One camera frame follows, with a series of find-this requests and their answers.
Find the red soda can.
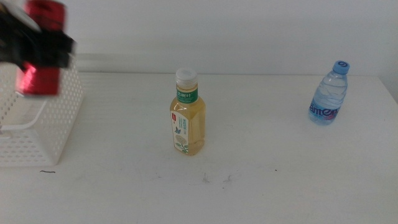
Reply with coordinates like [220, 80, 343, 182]
[15, 0, 67, 96]

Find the yellow tea bottle white cap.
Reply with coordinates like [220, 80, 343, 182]
[169, 67, 206, 156]

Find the clear water bottle blue cap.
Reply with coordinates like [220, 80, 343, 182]
[308, 60, 351, 126]

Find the white perforated plastic basket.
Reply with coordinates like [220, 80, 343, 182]
[0, 54, 85, 167]

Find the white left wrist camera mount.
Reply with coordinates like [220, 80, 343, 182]
[0, 0, 42, 32]

